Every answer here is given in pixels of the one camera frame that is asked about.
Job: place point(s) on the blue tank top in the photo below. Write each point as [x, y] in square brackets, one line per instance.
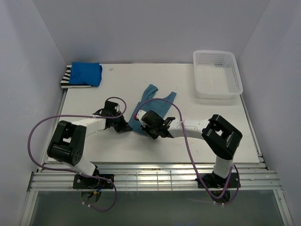
[86, 74]

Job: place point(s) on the white plastic basket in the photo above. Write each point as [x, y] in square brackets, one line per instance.
[216, 74]

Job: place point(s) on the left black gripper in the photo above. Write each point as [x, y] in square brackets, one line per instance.
[123, 127]

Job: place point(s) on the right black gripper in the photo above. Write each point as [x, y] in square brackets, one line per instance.
[146, 129]

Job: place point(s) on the light teal tank top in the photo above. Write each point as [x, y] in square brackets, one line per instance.
[158, 106]

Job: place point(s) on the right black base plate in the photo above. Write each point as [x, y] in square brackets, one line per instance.
[213, 181]

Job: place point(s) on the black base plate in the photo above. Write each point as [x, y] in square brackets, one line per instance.
[82, 182]
[213, 181]

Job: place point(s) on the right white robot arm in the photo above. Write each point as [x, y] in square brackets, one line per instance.
[221, 136]

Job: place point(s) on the black white striped tank top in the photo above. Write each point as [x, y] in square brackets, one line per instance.
[66, 78]

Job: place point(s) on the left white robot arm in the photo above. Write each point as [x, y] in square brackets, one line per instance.
[68, 140]

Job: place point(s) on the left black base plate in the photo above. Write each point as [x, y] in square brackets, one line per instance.
[82, 182]

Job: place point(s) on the aluminium frame rails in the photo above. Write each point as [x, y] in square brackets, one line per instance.
[139, 172]

